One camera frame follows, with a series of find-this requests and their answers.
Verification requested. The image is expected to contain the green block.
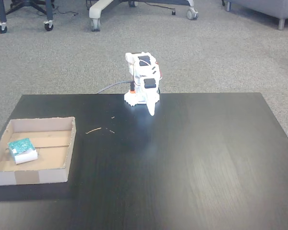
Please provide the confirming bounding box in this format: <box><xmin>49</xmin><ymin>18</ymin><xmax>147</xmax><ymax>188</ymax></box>
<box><xmin>7</xmin><ymin>138</ymin><xmax>38</xmax><ymax>165</ymax></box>

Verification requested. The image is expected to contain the shallow cardboard box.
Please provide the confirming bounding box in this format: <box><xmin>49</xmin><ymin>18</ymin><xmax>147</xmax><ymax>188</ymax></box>
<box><xmin>0</xmin><ymin>116</ymin><xmax>77</xmax><ymax>186</ymax></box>

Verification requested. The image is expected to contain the white wheeled base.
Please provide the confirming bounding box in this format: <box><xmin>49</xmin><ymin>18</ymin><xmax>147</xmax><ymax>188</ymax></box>
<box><xmin>89</xmin><ymin>0</ymin><xmax>199</xmax><ymax>32</ymax></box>

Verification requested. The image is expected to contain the black power cable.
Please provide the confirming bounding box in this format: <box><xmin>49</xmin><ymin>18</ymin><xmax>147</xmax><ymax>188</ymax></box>
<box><xmin>96</xmin><ymin>81</ymin><xmax>132</xmax><ymax>94</ymax></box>

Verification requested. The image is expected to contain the black office chair base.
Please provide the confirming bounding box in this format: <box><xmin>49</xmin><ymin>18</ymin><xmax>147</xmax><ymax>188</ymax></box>
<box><xmin>6</xmin><ymin>0</ymin><xmax>56</xmax><ymax>15</ymax></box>

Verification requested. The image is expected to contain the black floor cable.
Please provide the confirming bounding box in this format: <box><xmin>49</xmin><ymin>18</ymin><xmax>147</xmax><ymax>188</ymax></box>
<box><xmin>144</xmin><ymin>1</ymin><xmax>177</xmax><ymax>16</ymax></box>
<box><xmin>53</xmin><ymin>6</ymin><xmax>80</xmax><ymax>17</ymax></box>

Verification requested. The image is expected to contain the grey sofa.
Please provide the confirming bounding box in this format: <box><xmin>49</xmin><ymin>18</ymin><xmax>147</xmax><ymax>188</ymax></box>
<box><xmin>224</xmin><ymin>0</ymin><xmax>288</xmax><ymax>31</ymax></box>

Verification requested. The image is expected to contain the long wood splinter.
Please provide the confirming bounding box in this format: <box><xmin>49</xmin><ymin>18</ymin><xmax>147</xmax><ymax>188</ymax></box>
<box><xmin>85</xmin><ymin>127</ymin><xmax>102</xmax><ymax>135</ymax></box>

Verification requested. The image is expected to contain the dark table leg with caster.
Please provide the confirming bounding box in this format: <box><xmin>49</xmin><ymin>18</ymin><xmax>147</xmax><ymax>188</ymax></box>
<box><xmin>0</xmin><ymin>0</ymin><xmax>8</xmax><ymax>34</ymax></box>
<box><xmin>43</xmin><ymin>0</ymin><xmax>55</xmax><ymax>32</ymax></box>

